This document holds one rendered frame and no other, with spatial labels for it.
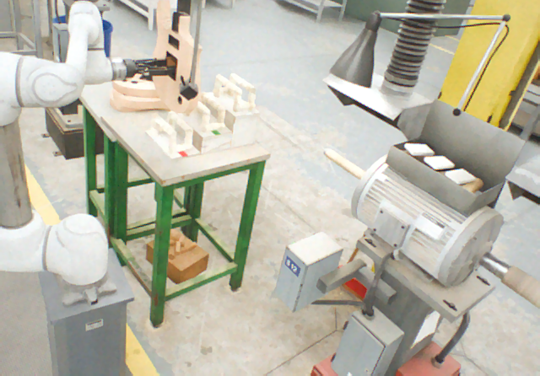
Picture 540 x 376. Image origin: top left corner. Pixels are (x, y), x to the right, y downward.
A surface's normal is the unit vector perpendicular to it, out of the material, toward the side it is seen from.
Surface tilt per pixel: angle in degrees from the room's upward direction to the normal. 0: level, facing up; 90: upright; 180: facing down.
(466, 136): 90
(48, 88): 74
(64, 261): 84
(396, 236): 90
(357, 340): 90
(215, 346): 0
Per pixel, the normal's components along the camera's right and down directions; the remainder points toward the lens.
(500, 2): -0.76, 0.22
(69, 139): 0.59, 0.51
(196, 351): 0.18, -0.84
